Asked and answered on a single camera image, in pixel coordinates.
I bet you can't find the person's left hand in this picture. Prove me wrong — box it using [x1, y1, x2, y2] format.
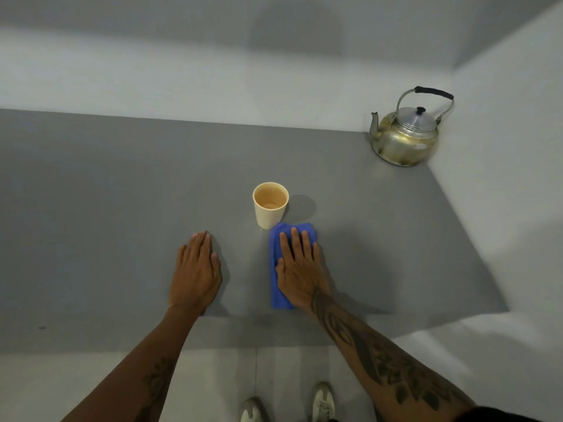
[168, 230, 223, 316]

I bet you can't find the person's right hand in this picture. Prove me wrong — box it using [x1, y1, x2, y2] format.
[275, 227, 332, 312]

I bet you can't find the blue cloth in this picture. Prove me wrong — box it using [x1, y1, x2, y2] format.
[269, 222, 319, 311]

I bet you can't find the cream paper cup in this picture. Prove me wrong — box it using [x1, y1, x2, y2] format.
[252, 181, 290, 231]

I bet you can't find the tarnished metal kettle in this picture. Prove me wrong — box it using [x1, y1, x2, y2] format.
[369, 86, 456, 168]

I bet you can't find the person's right forearm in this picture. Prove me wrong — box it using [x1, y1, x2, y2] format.
[309, 287, 479, 422]

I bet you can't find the person's left forearm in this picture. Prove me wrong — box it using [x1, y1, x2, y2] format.
[60, 305, 206, 422]

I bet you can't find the grey countertop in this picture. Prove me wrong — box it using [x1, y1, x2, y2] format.
[0, 108, 510, 355]

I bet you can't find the white right shoe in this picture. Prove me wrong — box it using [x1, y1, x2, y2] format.
[311, 382, 337, 422]

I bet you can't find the white shoe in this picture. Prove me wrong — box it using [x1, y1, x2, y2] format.
[311, 382, 337, 422]
[239, 397, 270, 422]

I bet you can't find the white left shoe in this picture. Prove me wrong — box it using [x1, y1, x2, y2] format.
[239, 397, 270, 422]

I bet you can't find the black right sleeve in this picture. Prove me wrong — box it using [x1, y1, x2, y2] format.
[456, 406, 545, 422]

